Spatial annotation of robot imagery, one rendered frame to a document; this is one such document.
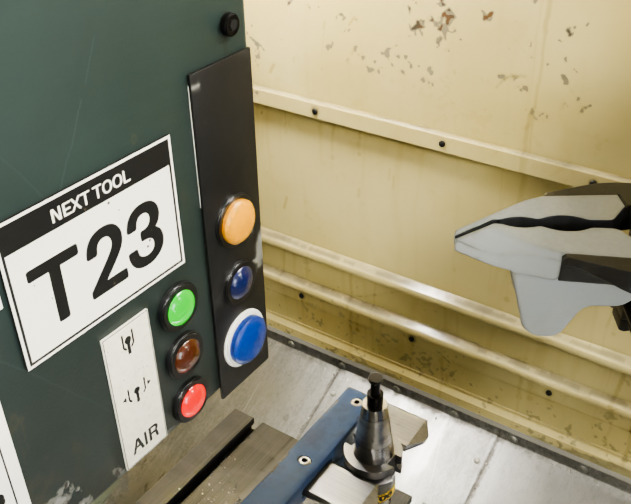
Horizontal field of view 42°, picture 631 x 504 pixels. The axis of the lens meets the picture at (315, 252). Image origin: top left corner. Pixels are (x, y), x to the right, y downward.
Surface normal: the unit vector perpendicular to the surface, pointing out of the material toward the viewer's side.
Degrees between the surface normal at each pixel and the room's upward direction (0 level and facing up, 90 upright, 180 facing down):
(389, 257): 90
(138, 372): 90
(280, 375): 25
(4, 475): 90
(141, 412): 90
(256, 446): 0
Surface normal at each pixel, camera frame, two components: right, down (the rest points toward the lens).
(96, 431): 0.83, 0.29
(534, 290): -0.12, 0.55
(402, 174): -0.56, 0.46
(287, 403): -0.24, -0.58
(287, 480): -0.01, -0.84
